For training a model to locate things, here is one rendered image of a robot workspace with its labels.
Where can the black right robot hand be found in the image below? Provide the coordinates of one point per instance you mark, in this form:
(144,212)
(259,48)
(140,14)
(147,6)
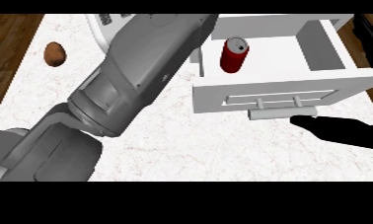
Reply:
(339,131)

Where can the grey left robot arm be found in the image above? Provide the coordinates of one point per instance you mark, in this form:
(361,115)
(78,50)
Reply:
(131,66)

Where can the white drawer box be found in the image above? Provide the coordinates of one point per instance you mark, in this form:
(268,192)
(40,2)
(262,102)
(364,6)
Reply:
(276,53)

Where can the red can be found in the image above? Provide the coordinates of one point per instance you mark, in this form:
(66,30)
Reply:
(233,57)

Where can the white appliance with dark buttons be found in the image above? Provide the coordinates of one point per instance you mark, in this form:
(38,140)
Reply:
(99,29)

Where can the brown potato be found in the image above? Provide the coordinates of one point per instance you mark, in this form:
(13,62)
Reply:
(54,54)

